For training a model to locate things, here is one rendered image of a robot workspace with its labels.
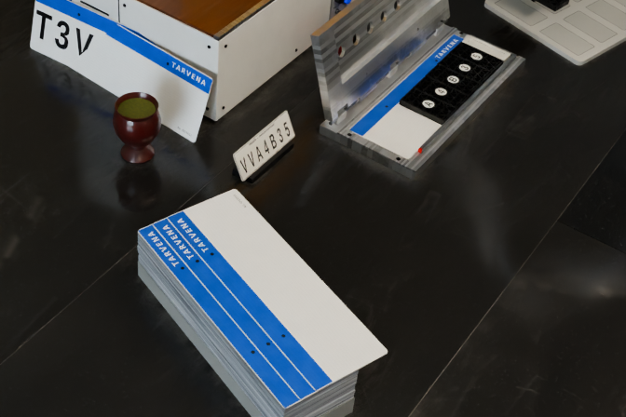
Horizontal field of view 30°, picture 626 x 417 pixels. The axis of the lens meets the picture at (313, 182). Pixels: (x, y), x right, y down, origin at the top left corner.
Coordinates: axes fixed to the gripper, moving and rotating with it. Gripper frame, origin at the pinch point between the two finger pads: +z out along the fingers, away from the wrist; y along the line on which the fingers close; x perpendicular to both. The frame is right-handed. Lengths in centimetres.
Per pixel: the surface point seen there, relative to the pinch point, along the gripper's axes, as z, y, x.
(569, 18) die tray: 9.6, 6.9, -6.5
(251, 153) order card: 7, -79, -8
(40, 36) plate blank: -3, -92, 42
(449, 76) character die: 8.0, -32.2, -9.8
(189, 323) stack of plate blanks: 13, -109, -33
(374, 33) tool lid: -2.7, -44.4, -2.0
